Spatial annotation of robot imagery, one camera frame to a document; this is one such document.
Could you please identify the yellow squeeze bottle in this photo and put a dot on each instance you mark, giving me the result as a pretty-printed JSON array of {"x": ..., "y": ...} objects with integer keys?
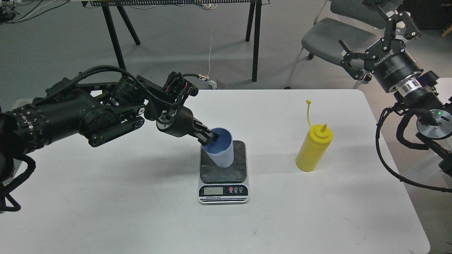
[{"x": 316, "y": 142}]

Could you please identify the light blue ribbed cup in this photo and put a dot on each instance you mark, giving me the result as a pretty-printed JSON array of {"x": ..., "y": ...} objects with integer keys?
[{"x": 221, "y": 150}]

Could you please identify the white side table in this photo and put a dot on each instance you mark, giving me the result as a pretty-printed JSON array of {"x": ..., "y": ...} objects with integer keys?
[{"x": 444, "y": 89}]

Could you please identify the black-legged background table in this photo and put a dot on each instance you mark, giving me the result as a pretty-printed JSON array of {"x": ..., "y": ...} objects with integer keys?
[{"x": 252, "y": 30}]

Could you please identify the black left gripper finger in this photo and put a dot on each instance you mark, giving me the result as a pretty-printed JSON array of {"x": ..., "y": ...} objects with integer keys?
[
  {"x": 204, "y": 140},
  {"x": 213, "y": 134}
]

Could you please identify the grey office chair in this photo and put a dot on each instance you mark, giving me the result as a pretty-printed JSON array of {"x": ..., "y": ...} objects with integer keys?
[{"x": 322, "y": 40}]

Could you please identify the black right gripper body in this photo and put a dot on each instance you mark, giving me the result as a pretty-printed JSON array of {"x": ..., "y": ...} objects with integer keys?
[{"x": 393, "y": 66}]

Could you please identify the digital kitchen scale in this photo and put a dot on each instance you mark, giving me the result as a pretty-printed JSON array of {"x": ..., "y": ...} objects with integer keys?
[{"x": 219, "y": 186}]

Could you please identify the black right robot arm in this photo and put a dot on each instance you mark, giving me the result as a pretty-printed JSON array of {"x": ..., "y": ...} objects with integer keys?
[{"x": 424, "y": 118}]

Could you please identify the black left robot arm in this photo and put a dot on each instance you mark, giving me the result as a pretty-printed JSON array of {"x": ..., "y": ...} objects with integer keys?
[{"x": 102, "y": 103}]

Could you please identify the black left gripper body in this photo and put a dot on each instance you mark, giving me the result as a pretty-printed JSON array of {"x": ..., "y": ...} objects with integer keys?
[{"x": 184, "y": 123}]

